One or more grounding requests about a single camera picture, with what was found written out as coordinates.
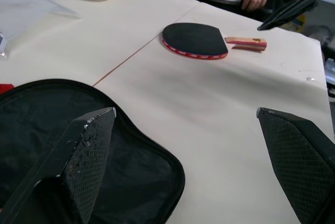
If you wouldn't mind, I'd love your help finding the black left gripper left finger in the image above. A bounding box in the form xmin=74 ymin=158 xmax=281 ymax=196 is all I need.
xmin=0 ymin=107 xmax=117 ymax=224

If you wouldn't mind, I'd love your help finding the clear plastic bag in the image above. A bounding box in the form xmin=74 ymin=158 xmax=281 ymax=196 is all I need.
xmin=0 ymin=0 xmax=82 ymax=61

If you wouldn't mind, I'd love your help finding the red cloth item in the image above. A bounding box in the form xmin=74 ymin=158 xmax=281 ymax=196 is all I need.
xmin=0 ymin=83 xmax=15 ymax=95

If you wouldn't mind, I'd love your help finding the black zippered paddle case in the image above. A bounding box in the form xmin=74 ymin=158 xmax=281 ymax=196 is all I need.
xmin=0 ymin=79 xmax=186 ymax=224

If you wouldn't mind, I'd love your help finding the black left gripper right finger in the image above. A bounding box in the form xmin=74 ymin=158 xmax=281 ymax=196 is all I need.
xmin=256 ymin=107 xmax=335 ymax=224

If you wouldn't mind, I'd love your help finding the yellow background object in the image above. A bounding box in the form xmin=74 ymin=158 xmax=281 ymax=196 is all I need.
xmin=296 ymin=13 xmax=307 ymax=35

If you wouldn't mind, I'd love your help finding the black rubber table tennis paddle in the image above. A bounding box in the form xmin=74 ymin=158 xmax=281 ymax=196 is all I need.
xmin=161 ymin=22 xmax=268 ymax=61

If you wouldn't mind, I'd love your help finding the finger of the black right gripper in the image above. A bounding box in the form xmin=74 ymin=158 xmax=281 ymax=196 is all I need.
xmin=257 ymin=0 xmax=318 ymax=31

